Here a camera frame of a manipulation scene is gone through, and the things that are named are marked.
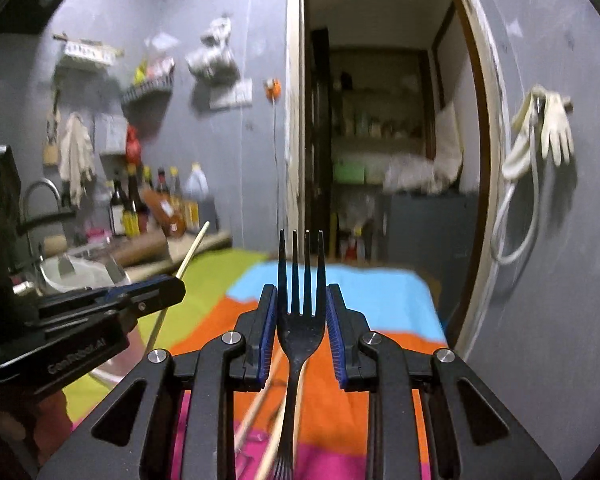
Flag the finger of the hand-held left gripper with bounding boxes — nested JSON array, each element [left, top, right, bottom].
[[37, 274, 187, 333]]

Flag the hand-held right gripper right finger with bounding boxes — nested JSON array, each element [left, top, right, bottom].
[[326, 282, 563, 480]]

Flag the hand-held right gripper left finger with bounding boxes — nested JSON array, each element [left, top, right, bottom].
[[37, 284, 281, 480]]

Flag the black plastic fork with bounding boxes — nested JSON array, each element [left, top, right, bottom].
[[271, 229, 327, 480]]

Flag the wooden chopstick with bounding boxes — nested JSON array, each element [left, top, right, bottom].
[[147, 221, 211, 353], [255, 395, 288, 480], [234, 352, 283, 453]]

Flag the translucent plastic utensil holder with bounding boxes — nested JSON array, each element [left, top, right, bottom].
[[39, 249, 148, 386]]

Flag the wooden rolling pin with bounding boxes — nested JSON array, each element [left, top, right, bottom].
[[111, 234, 170, 267]]

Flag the colourful striped tablecloth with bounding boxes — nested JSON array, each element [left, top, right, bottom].
[[62, 247, 451, 480]]

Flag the wooden counter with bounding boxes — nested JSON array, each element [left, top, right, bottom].
[[125, 230, 233, 271]]

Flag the metal faucet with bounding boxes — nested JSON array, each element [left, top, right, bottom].
[[20, 178, 78, 241]]

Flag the dark sauce bottle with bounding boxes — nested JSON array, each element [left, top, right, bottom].
[[125, 164, 148, 236], [109, 180, 128, 238]]

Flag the clear oil jug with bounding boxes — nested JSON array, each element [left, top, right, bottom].
[[184, 161, 211, 231]]

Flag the hanging wooden board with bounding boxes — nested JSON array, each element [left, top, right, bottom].
[[42, 110, 62, 167]]

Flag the hanging beige cloth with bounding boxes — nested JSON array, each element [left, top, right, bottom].
[[59, 112, 96, 196]]

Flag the grey cabinet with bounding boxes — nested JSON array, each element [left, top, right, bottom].
[[377, 191, 481, 271]]

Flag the red hanging bag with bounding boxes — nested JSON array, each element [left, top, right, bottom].
[[125, 125, 142, 163]]

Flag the green box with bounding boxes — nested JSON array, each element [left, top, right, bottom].
[[334, 160, 366, 185]]

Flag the crumpled clear plastic bag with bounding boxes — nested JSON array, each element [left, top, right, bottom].
[[382, 152, 463, 193]]

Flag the hanging plastic bags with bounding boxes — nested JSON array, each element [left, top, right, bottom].
[[186, 17, 241, 81]]

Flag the white rubber glove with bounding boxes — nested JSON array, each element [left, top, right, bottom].
[[502, 85, 548, 181], [540, 91, 576, 166]]

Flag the wall rack with packets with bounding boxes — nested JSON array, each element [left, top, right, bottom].
[[120, 57, 176, 106]]

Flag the white hose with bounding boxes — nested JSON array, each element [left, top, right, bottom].
[[490, 105, 543, 266]]

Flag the white wall socket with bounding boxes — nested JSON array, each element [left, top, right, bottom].
[[211, 79, 253, 110]]

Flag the white wall shelf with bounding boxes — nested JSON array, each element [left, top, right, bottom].
[[52, 34, 126, 68]]

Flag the door frame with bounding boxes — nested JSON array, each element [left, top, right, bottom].
[[285, 0, 506, 351]]

